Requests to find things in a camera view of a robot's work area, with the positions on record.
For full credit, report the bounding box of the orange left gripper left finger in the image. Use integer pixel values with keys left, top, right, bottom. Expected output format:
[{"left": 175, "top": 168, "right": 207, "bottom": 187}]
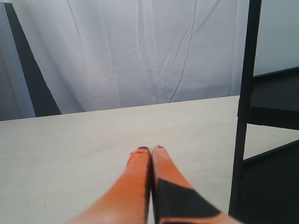
[{"left": 67, "top": 147, "right": 151, "bottom": 224}]

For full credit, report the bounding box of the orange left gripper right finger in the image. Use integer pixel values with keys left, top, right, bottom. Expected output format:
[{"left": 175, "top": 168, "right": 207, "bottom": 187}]
[{"left": 151, "top": 146, "right": 238, "bottom": 224}]

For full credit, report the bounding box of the black shelf rack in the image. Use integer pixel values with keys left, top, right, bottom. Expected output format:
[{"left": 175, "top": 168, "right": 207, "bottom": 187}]
[{"left": 228, "top": 0, "right": 299, "bottom": 224}]

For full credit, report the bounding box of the dark panel behind cloth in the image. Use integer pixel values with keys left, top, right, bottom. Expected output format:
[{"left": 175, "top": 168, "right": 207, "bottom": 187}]
[{"left": 4, "top": 3, "right": 61, "bottom": 117}]

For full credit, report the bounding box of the white backdrop cloth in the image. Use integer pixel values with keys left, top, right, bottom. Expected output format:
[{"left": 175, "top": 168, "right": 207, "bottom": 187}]
[{"left": 0, "top": 0, "right": 299, "bottom": 121}]

